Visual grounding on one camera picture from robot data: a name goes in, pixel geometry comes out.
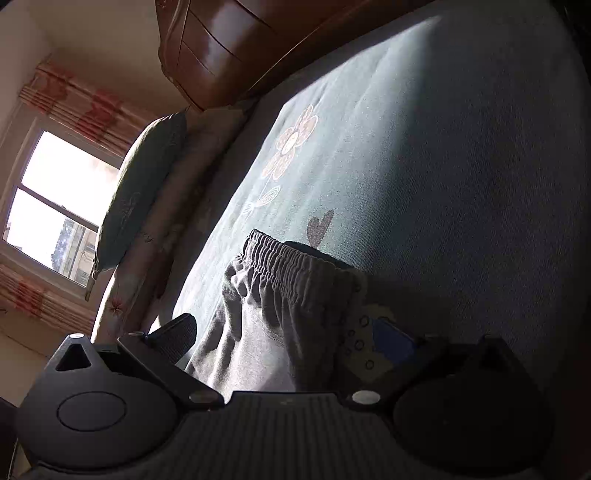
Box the grey sweatpants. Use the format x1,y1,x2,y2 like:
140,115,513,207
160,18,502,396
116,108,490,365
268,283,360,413
185,228,370,398

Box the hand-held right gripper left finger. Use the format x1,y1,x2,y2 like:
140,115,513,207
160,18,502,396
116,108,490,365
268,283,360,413
55,313,223,409

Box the wooden headboard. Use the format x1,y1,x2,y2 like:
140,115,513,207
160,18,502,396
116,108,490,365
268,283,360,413
154,0,435,114

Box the bed with teal printed sheet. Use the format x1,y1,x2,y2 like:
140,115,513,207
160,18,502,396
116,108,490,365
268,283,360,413
152,0,591,393

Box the folded floral quilt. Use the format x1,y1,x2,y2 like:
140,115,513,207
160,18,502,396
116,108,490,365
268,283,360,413
90,95,259,344

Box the blue pillow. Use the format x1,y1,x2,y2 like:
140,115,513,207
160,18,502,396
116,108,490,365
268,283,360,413
85,111,188,301

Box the window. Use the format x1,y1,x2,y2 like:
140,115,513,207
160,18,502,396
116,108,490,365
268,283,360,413
0,115,125,296

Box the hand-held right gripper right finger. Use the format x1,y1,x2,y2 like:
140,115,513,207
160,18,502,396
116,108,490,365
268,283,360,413
346,318,527,409

